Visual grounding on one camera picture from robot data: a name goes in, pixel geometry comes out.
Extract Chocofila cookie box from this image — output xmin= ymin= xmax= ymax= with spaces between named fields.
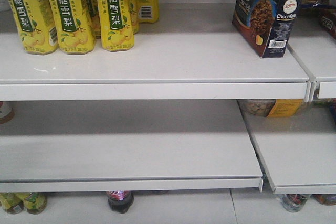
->
xmin=232 ymin=0 xmax=302 ymax=58

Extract clear tub pumpkin cookies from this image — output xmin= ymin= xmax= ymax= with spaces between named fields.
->
xmin=238 ymin=99 xmax=312 ymax=118

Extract white supermarket shelving unit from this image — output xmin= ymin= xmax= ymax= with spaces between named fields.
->
xmin=1 ymin=0 xmax=335 ymax=192

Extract cola bottle bottom shelf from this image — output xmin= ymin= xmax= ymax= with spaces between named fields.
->
xmin=106 ymin=191 xmax=134 ymax=214

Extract rear middle pear carton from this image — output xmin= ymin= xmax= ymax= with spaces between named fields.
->
xmin=86 ymin=0 xmax=101 ymax=38

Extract red white bottle left edge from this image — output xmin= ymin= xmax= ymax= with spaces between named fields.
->
xmin=0 ymin=101 xmax=15 ymax=124

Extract clear bottle bottom right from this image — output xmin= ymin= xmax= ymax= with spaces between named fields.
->
xmin=281 ymin=194 xmax=311 ymax=213

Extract brown snack box right edge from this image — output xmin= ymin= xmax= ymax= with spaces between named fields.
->
xmin=319 ymin=9 xmax=335 ymax=39

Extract yellow pear drink carton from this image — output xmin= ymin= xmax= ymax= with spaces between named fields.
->
xmin=8 ymin=0 xmax=58 ymax=55

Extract tea bottles bottom shelf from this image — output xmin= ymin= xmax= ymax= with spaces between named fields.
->
xmin=1 ymin=192 xmax=47 ymax=215

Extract orange bottle bottom right edge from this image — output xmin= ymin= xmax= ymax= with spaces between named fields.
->
xmin=313 ymin=194 xmax=335 ymax=206

